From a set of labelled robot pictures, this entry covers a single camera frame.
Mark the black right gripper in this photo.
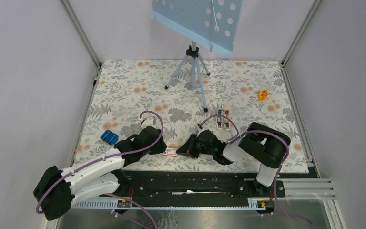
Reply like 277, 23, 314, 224
175, 133, 215, 158

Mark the red white staple box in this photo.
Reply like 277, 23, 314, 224
163, 148, 178, 157

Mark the pink mini stapler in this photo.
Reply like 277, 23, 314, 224
224, 109, 230, 130

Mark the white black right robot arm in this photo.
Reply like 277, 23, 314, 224
176, 122, 291, 197

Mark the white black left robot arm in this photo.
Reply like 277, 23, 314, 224
33, 126, 166, 221

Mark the blue small box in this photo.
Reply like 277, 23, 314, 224
100, 130, 119, 145

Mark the floral patterned table mat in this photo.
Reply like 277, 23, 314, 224
74, 60, 308, 173

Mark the yellow red small toy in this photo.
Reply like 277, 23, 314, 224
258, 89, 269, 102

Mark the blue music stand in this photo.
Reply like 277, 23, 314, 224
151, 0, 243, 112

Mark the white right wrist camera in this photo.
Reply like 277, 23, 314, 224
198, 128, 208, 135

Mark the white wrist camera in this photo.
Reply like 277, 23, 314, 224
198, 128, 208, 135
140, 116, 156, 129

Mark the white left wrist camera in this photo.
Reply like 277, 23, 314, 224
140, 116, 156, 129

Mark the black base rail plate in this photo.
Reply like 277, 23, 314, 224
113, 169, 286, 201

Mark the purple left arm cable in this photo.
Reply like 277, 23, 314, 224
35, 110, 165, 229

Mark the grey cable duct strip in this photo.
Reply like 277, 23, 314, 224
71, 195, 268, 211

